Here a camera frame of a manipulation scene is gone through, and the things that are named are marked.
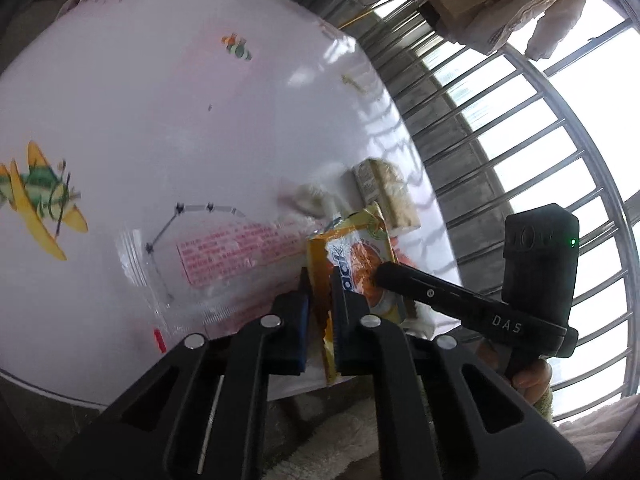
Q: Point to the pink printed tablecloth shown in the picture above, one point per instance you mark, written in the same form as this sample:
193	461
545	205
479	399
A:
150	85

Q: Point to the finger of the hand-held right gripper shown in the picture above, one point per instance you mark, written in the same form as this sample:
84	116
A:
425	287

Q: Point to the beige snack packet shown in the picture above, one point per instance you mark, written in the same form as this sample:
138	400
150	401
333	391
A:
387	195

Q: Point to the white crumpled tissue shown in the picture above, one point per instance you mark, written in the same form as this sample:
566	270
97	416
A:
422	321

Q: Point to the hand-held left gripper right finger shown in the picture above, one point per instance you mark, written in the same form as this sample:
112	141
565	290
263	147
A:
341	322

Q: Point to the person's right forearm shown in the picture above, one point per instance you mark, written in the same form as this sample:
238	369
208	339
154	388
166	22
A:
590	430

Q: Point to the white and green towel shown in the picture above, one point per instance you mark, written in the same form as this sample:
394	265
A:
325	445

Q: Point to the metal balcony railing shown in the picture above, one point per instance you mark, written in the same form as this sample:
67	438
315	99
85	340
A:
598	160

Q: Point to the orange snack packet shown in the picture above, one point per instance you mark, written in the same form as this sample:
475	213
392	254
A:
365	255

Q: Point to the clear plastic bag pink print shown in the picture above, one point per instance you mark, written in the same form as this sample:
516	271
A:
225	250

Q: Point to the hanging white garment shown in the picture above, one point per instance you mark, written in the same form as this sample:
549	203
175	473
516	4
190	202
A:
560	20

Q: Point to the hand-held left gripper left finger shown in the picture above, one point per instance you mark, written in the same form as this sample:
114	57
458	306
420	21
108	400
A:
300	315

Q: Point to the person's right hand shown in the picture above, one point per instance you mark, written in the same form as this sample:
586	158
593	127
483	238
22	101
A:
535	377

